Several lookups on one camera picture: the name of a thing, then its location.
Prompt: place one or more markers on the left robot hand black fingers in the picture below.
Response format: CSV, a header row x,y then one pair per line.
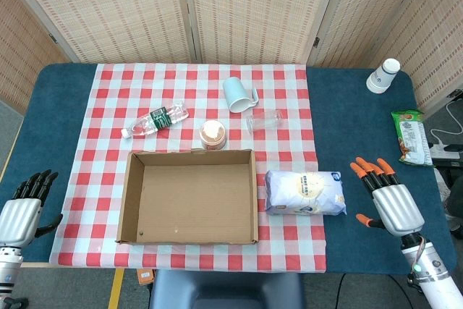
x,y
20,211

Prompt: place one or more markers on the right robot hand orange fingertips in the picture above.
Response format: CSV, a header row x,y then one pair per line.
x,y
394,207

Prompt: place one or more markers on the white tissue pack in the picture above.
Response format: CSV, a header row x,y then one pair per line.
x,y
305,192

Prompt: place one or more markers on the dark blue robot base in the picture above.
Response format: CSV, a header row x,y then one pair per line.
x,y
224,289

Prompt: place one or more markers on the red-white checkered tablecloth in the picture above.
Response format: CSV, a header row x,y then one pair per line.
x,y
108,164

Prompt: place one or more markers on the orange small box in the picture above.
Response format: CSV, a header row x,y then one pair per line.
x,y
144,275

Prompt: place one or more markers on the brown cardboard box tray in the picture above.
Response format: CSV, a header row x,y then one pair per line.
x,y
188,197

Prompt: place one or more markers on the blue table cover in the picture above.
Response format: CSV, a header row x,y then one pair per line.
x,y
361,142

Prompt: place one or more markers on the green snack bag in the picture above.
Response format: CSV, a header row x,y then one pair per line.
x,y
412,137

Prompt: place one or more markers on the white power strip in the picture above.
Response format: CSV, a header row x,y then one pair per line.
x,y
443,150

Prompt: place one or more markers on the white paper cup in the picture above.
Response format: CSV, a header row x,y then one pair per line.
x,y
382,75

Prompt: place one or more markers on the clear drinking glass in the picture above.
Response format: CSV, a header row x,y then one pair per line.
x,y
264,121

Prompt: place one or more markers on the clear plastic water bottle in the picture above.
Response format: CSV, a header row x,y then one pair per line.
x,y
155,121

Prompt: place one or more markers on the light blue plastic mug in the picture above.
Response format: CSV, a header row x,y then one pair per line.
x,y
237,95

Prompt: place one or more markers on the brown lidded snack cup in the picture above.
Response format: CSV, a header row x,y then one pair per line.
x,y
212,135

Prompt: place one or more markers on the woven folding screen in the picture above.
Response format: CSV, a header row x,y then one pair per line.
x,y
231,8

